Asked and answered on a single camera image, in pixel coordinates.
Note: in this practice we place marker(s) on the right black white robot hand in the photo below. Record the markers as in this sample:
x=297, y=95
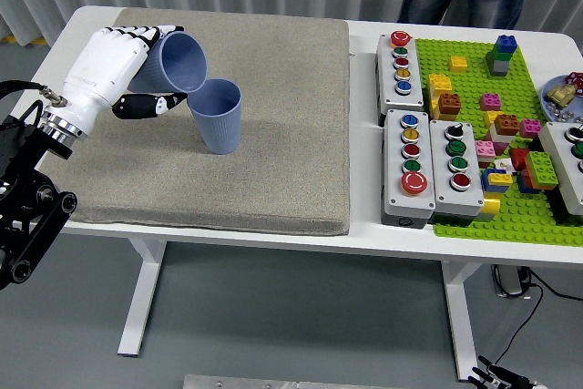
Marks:
x=494, y=378

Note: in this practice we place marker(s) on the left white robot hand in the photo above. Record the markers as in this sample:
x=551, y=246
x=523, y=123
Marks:
x=105, y=65

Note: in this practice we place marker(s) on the blue ribbed plastic cup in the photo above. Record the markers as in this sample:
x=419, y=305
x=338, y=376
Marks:
x=182, y=61
x=218, y=129

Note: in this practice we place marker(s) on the grey power strip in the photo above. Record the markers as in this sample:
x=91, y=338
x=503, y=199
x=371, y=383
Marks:
x=508, y=282

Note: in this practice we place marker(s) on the yellow toy brick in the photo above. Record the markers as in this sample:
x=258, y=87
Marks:
x=501, y=178
x=436, y=111
x=491, y=206
x=439, y=84
x=458, y=64
x=490, y=118

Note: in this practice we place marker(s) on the grey box with black selector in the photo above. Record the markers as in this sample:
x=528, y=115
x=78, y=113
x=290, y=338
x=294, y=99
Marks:
x=460, y=201

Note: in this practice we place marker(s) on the grey-brown fabric mat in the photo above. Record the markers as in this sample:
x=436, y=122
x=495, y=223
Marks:
x=273, y=134

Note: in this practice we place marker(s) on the blue toy brick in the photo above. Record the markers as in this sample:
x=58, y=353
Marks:
x=506, y=43
x=488, y=183

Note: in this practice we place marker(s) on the large green toy brick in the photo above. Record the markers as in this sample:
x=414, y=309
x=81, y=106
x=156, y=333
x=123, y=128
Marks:
x=542, y=170

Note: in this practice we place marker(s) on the grey five-button control box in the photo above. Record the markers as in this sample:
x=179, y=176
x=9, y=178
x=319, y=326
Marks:
x=389, y=84
x=394, y=188

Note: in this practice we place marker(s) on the red toy brick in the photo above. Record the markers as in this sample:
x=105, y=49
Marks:
x=519, y=160

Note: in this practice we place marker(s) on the cream button control box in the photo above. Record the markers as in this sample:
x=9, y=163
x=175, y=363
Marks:
x=565, y=166

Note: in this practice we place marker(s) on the pink toy brick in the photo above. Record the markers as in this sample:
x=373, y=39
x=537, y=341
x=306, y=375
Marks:
x=530, y=128
x=490, y=102
x=484, y=150

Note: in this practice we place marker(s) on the white toy brick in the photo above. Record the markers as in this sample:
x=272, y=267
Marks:
x=498, y=138

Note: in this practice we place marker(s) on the brown toy brick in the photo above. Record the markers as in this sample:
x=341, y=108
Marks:
x=506, y=125
x=450, y=104

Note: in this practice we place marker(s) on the white table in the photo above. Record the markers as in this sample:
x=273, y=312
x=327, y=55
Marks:
x=360, y=134

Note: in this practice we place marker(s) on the pale blue dish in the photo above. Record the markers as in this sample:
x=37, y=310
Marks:
x=578, y=109

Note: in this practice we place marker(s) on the brass pipe fitting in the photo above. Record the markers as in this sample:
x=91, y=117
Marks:
x=561, y=94

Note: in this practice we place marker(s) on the green studded baseplate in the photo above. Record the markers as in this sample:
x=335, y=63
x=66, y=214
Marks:
x=469, y=84

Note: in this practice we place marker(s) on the red valve handwheel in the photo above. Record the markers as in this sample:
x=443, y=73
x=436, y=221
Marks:
x=575, y=79

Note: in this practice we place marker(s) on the grey toy brick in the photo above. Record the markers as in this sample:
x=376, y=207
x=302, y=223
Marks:
x=497, y=68

